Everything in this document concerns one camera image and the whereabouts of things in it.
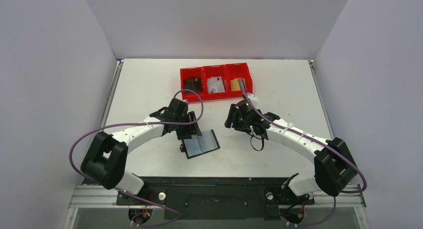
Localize left red bin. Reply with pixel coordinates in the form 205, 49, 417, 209
180, 67, 205, 97

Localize right red bin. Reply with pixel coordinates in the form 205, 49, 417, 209
225, 62, 253, 98

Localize aluminium rail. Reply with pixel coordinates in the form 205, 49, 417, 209
68, 185, 366, 209

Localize middle red bin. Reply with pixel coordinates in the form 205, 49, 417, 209
203, 65, 227, 100

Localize white cards in bin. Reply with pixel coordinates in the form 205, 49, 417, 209
207, 76, 225, 93

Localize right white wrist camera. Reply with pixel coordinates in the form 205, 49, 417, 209
247, 93, 258, 107

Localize purple cable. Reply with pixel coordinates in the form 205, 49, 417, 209
68, 89, 205, 228
237, 77, 368, 227

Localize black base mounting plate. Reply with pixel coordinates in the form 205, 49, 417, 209
138, 177, 315, 221

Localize gold cards in bin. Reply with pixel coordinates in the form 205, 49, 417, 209
230, 78, 241, 92

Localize black leather card holder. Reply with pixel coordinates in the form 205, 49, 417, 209
180, 129, 220, 159

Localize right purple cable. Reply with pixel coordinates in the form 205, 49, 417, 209
237, 77, 368, 227

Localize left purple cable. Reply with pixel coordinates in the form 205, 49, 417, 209
68, 89, 205, 228

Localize red bin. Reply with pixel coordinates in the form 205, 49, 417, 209
203, 65, 227, 100
225, 62, 253, 98
180, 67, 205, 97

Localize white VIP credit card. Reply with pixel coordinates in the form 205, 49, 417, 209
208, 76, 224, 91

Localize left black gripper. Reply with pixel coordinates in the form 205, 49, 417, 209
175, 112, 201, 140

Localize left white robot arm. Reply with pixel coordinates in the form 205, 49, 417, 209
80, 98, 202, 204

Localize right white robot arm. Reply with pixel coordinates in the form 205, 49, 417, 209
224, 99, 357, 203

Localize black card holders in bin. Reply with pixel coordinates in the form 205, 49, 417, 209
183, 77, 203, 92

